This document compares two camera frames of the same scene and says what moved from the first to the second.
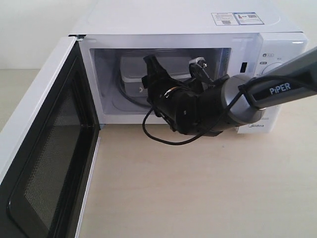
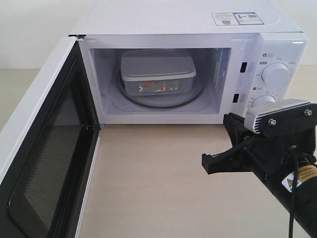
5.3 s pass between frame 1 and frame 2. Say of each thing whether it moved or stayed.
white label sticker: stayed
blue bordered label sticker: stayed
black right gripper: moved
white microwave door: stayed
